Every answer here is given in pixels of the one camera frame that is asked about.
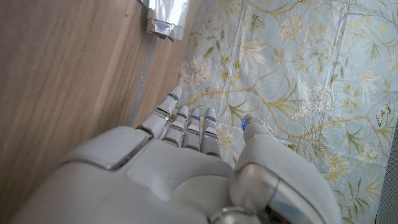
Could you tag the crinkled aluminum foil sheet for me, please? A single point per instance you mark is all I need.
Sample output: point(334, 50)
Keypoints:
point(168, 15)

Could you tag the black perforated panel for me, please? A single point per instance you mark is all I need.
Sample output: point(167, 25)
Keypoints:
point(388, 186)

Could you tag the floral printed backdrop cloth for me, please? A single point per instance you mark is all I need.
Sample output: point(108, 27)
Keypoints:
point(295, 77)

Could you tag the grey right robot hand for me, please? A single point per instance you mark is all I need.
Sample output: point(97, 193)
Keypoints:
point(174, 180)

